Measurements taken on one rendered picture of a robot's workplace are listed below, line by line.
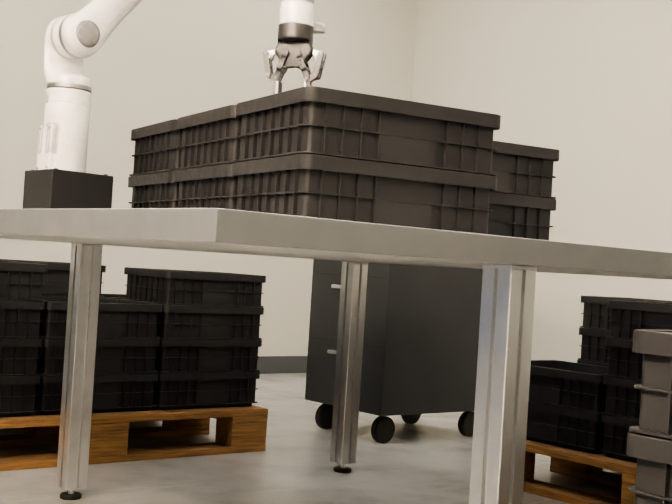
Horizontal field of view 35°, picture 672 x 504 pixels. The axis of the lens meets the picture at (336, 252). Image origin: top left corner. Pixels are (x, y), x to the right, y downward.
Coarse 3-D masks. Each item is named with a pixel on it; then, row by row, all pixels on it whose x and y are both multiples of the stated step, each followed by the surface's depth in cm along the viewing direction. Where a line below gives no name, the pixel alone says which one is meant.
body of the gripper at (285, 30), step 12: (288, 24) 224; (300, 24) 223; (288, 36) 223; (300, 36) 223; (312, 36) 226; (276, 48) 227; (288, 48) 226; (300, 48) 225; (312, 48) 225; (288, 60) 226
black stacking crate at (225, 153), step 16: (192, 128) 217; (208, 128) 211; (224, 128) 204; (240, 128) 200; (192, 144) 216; (208, 144) 211; (224, 144) 202; (192, 160) 217; (208, 160) 210; (224, 160) 202
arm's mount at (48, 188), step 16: (32, 176) 221; (48, 176) 215; (64, 176) 215; (80, 176) 217; (96, 176) 220; (112, 176) 222; (32, 192) 220; (48, 192) 214; (64, 192) 215; (80, 192) 217; (96, 192) 220; (112, 192) 222; (32, 208) 220; (48, 208) 214; (64, 208) 215; (80, 208) 218; (96, 208) 220
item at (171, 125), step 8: (168, 120) 228; (176, 120) 225; (136, 128) 246; (144, 128) 241; (152, 128) 236; (160, 128) 232; (168, 128) 228; (176, 128) 225; (136, 136) 246; (144, 136) 241
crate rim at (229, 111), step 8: (200, 112) 212; (208, 112) 209; (216, 112) 205; (224, 112) 202; (232, 112) 199; (184, 120) 220; (192, 120) 216; (200, 120) 212; (208, 120) 208; (216, 120) 205
